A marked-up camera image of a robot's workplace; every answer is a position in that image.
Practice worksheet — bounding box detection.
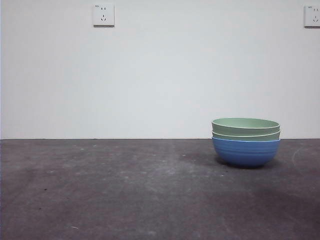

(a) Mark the white wall socket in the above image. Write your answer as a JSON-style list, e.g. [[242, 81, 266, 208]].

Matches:
[[303, 5, 320, 28], [92, 3, 116, 28]]

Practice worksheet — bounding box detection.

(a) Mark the green ribbed bowl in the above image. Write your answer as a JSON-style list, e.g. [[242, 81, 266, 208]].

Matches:
[[211, 117, 281, 135], [211, 129, 281, 142]]

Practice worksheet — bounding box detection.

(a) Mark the blue ribbed bowl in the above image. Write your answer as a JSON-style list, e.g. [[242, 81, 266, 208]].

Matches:
[[211, 136, 282, 169]]

